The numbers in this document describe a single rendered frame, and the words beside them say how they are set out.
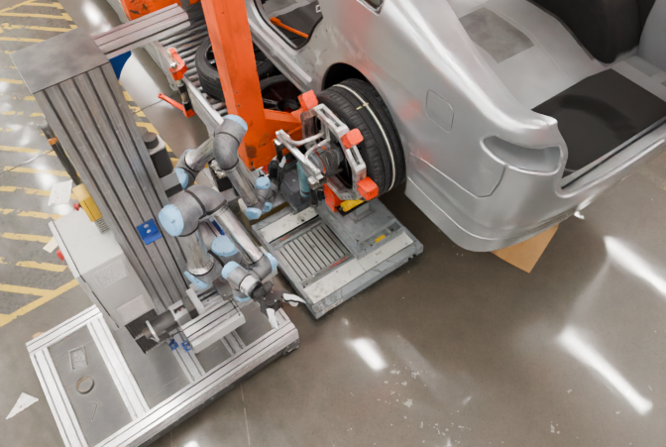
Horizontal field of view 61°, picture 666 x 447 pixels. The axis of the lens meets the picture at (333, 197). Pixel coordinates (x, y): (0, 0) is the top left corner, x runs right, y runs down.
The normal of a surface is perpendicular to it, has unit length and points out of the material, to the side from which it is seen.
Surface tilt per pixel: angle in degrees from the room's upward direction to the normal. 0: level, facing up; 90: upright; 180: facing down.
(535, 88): 19
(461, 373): 0
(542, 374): 0
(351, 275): 0
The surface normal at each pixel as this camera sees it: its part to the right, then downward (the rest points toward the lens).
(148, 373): -0.04, -0.63
